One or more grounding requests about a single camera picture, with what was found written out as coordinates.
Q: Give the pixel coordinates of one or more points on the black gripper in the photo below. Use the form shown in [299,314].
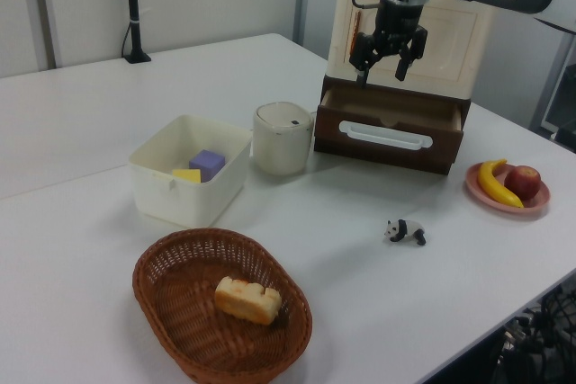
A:
[398,20]

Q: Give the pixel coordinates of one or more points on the dark brown wooden drawer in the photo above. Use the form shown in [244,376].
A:
[333,132]

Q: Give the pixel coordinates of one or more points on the dark brown drawer housing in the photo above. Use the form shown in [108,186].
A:
[337,82]

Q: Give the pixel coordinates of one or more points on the cream plastic cabinet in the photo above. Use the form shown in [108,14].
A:
[454,42]

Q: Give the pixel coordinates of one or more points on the white round lidded bin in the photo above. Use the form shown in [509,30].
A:
[281,145]

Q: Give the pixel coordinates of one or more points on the yellow toy banana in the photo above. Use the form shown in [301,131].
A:
[488,181]

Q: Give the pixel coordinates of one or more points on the small panda figurine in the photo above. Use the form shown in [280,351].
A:
[407,227]

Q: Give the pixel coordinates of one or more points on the red toy apple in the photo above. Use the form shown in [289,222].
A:
[522,181]

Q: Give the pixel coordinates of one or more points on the pink round plate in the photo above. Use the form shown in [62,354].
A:
[542,197]

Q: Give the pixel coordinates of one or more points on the purple foam cube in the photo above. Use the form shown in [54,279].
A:
[206,163]

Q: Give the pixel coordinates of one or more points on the yellow foam block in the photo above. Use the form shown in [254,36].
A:
[186,175]

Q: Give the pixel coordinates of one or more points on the white plastic storage box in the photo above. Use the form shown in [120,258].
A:
[180,204]

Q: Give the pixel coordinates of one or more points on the toy bread slice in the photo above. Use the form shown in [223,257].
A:
[245,300]

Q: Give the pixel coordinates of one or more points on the brown wicker basket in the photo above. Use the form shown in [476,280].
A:
[180,334]

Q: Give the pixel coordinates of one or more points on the grey metal frame post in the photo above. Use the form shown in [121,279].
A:
[546,100]

